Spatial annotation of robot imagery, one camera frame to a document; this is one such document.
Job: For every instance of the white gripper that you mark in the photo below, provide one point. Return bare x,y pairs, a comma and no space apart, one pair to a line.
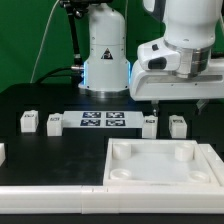
159,85

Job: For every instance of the white square table top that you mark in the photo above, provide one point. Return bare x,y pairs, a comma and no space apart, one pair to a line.
145,162

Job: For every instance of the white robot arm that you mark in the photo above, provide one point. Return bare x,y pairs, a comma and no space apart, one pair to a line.
107,72

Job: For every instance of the white right fence bar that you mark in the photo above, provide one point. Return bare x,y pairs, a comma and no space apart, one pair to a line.
215,162

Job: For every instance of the white fence bar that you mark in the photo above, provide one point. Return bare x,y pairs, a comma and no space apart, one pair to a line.
215,162
93,200

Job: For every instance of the white plate with tags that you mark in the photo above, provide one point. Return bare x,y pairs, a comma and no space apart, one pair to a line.
102,119

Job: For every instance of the white front fence bar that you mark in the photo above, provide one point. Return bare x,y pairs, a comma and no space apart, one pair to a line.
93,200

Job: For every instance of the white left fence piece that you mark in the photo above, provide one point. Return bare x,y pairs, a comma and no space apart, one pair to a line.
2,153

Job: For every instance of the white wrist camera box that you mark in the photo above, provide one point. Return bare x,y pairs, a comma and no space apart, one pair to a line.
161,55

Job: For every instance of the black camera stand pole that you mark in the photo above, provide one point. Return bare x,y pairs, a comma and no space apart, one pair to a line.
75,9

